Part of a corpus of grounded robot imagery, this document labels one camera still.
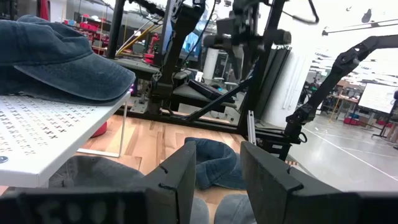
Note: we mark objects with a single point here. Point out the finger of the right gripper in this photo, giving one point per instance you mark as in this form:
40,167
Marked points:
237,60
252,59

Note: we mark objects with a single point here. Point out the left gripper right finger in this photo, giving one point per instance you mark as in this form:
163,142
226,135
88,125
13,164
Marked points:
267,193

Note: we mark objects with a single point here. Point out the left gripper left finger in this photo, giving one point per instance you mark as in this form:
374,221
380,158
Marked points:
174,193

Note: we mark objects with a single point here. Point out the blue denim baseball cap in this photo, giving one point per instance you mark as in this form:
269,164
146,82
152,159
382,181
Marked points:
214,161

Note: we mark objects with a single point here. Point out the dark navy baseball cap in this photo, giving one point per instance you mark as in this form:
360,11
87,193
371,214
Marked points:
62,56

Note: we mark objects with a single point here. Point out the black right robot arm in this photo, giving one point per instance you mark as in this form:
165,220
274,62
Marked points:
177,46

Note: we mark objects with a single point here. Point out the white round column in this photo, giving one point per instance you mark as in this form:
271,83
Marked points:
211,63

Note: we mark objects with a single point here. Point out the black keyboard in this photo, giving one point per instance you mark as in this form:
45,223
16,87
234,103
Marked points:
208,90

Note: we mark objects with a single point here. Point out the black drawer unit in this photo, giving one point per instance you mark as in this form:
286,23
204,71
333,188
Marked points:
273,146

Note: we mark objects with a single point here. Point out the grey keyboard tray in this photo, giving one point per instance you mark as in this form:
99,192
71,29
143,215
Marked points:
186,93

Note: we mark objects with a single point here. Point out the silver aluminium extrusion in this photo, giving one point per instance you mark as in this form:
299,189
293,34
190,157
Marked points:
251,127

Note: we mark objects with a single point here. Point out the red desk lamp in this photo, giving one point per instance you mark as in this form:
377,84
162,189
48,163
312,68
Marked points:
100,130

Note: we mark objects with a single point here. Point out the yellow pole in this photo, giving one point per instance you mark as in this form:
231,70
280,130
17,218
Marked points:
136,37

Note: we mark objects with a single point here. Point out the blue-lit black device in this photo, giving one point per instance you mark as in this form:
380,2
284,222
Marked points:
133,89

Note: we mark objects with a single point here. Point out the red floor crate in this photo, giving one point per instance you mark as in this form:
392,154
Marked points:
354,121

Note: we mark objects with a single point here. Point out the white board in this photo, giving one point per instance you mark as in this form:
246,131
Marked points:
377,98

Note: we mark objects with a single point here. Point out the white perforated shelf riser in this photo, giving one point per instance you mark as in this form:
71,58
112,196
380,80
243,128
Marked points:
37,133

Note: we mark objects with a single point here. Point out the red parts bin rack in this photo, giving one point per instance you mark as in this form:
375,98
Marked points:
87,28

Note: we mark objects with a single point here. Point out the black frame post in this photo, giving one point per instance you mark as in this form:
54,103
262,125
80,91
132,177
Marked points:
264,68
115,28

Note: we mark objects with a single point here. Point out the black diagonal frame strut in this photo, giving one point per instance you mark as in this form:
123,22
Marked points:
217,101

